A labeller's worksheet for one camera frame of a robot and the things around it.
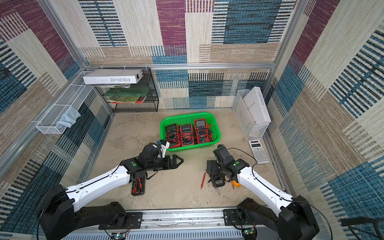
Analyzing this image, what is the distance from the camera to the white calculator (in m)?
0.93

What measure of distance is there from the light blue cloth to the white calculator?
3.28ft

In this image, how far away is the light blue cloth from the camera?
26.1 inches
